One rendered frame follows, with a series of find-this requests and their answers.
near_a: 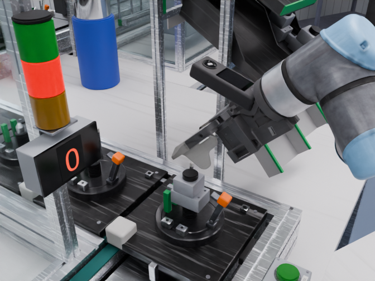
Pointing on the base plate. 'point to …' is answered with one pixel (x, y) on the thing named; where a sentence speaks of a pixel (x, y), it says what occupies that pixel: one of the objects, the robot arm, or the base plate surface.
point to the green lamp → (37, 42)
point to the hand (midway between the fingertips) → (187, 140)
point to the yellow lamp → (51, 111)
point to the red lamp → (44, 78)
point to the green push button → (287, 272)
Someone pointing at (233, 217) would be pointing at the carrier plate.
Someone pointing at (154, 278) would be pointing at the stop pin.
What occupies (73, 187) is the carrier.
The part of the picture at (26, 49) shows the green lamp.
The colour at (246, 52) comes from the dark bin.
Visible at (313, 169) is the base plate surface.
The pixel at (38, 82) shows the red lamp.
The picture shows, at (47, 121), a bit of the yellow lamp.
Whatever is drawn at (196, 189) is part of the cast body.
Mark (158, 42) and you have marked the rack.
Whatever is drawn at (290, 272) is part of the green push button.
